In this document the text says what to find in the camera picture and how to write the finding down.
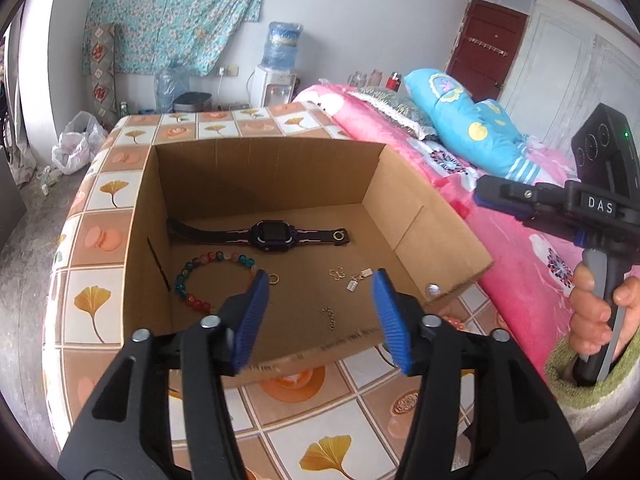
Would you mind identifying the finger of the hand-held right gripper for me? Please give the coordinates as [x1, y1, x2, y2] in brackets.
[474, 175, 571, 223]

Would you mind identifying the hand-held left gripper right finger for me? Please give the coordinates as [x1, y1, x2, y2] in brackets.
[371, 268, 587, 478]

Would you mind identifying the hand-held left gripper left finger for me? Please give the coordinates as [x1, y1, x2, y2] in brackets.
[57, 269, 271, 478]

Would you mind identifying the silver spring charm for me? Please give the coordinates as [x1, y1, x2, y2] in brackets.
[347, 267, 375, 292]

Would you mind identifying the colourful bead bracelet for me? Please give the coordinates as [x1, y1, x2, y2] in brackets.
[174, 251, 257, 311]

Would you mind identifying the wrist watch purple case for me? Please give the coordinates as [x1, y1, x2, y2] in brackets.
[165, 217, 351, 253]

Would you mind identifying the brown cardboard box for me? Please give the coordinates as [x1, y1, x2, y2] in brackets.
[121, 137, 495, 390]

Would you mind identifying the person's right forearm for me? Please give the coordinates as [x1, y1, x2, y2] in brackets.
[544, 322, 640, 466]

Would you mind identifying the person's right hand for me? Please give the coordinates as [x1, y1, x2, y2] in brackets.
[570, 262, 640, 361]

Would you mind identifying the blue cartoon pillow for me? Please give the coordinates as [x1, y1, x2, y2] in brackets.
[402, 68, 541, 181]

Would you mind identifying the white panelled wardrobe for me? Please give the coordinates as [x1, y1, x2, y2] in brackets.
[500, 0, 640, 161]

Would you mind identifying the silver sequin pillow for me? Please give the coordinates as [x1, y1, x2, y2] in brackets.
[347, 86, 441, 141]

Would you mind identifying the dark red door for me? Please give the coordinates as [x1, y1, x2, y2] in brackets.
[445, 0, 531, 106]

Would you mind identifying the grey round cooker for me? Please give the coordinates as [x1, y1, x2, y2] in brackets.
[172, 91, 213, 114]

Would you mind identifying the white water dispenser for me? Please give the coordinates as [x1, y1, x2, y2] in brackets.
[248, 66, 297, 108]

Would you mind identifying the white plastic bag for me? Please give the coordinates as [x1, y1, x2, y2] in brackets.
[51, 111, 108, 176]

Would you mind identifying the clear empty water bottle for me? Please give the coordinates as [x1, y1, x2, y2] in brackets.
[155, 59, 191, 113]

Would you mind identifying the blue water jug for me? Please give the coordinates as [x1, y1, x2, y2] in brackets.
[262, 21, 304, 72]

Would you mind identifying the black cabinet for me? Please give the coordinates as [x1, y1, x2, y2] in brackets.
[0, 152, 28, 248]

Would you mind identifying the grey red-flower cushion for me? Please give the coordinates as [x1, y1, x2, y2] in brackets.
[82, 22, 121, 118]

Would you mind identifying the teal floral wall cloth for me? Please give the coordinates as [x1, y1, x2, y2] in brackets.
[85, 0, 273, 78]

